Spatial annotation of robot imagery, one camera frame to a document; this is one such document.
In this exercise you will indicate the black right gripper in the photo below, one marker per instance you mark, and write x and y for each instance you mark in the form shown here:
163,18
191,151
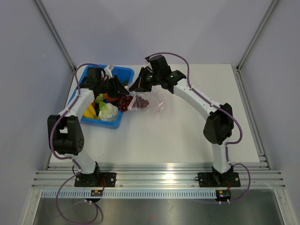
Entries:
140,85

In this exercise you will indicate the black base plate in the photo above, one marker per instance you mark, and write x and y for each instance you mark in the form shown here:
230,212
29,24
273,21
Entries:
104,179
212,180

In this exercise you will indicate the aluminium front rail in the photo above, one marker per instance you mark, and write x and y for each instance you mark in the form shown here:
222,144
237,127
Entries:
161,176

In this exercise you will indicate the purple grape bunch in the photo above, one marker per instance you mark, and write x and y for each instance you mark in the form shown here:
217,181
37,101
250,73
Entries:
132,103

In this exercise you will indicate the right small circuit board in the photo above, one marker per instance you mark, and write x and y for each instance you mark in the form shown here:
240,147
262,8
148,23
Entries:
223,195

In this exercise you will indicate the left small circuit board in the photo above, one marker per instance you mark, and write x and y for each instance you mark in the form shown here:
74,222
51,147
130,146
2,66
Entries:
96,193

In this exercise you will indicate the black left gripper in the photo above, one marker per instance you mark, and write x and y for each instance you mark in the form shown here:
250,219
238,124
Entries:
118,90

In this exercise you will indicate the white green napa cabbage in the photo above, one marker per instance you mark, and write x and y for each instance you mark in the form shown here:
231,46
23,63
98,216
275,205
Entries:
108,112

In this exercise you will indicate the left aluminium frame post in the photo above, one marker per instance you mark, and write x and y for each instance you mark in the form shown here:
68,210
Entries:
49,23

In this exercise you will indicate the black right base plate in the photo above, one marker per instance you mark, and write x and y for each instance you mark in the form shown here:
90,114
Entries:
212,180

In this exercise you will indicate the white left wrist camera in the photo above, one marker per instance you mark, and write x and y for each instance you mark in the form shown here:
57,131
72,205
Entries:
108,70

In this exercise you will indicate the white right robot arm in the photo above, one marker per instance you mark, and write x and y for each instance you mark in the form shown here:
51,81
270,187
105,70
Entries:
218,118

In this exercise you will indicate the yellow banana bunch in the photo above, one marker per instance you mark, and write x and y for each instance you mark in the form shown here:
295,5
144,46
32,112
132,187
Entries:
90,113

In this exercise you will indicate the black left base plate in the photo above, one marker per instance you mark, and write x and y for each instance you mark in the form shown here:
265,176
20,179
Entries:
104,179

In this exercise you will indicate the blue plastic bin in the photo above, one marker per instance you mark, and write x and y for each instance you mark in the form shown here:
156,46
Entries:
126,76

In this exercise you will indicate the clear zip top bag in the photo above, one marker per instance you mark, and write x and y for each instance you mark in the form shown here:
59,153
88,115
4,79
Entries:
155,98

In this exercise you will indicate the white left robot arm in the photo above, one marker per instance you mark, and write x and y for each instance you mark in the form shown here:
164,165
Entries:
66,139

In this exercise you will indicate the aluminium frame post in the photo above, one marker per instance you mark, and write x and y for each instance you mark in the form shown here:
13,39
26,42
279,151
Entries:
257,34
49,23

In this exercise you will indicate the slotted cable duct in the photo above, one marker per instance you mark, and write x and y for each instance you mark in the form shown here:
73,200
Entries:
132,194

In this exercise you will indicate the right aluminium frame post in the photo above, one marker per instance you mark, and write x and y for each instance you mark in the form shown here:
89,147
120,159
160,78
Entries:
257,34

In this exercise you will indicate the small circuit board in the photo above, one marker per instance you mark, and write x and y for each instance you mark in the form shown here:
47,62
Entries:
96,193
223,195

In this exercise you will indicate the round green cabbage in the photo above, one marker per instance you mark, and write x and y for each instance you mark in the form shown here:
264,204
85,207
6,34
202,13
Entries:
99,98

